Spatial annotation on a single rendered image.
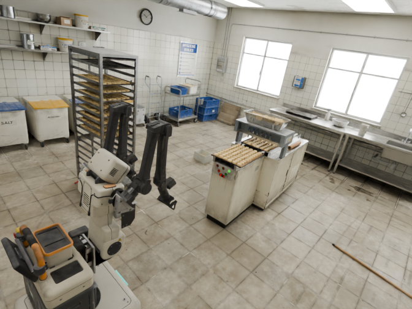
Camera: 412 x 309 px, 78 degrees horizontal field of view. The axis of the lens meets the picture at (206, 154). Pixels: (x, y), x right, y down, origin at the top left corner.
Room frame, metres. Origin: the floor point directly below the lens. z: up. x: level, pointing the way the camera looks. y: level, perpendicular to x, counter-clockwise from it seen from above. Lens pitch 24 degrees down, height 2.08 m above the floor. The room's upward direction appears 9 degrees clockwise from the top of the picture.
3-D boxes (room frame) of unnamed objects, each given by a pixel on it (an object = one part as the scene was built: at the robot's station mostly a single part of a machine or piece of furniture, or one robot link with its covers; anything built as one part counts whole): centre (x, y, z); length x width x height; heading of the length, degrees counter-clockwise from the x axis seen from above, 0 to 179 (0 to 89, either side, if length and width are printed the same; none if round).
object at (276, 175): (3.70, -0.98, 0.42); 1.28 x 0.72 x 0.84; 146
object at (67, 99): (4.76, 2.51, 0.38); 0.64 x 0.54 x 0.77; 50
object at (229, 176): (2.59, -0.23, 0.77); 0.24 x 0.04 x 0.14; 56
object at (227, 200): (2.89, -0.43, 0.45); 0.70 x 0.34 x 0.90; 146
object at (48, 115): (4.25, 2.92, 0.38); 0.64 x 0.54 x 0.77; 52
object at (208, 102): (7.32, 0.19, 0.50); 0.60 x 0.40 x 0.20; 143
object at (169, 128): (1.41, 0.27, 1.40); 0.11 x 0.06 x 0.43; 50
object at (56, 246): (1.10, 0.80, 0.87); 0.23 x 0.15 x 0.11; 51
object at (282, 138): (3.30, -0.72, 1.01); 0.72 x 0.33 x 0.34; 56
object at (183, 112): (6.63, 0.84, 0.28); 0.56 x 0.38 x 0.20; 149
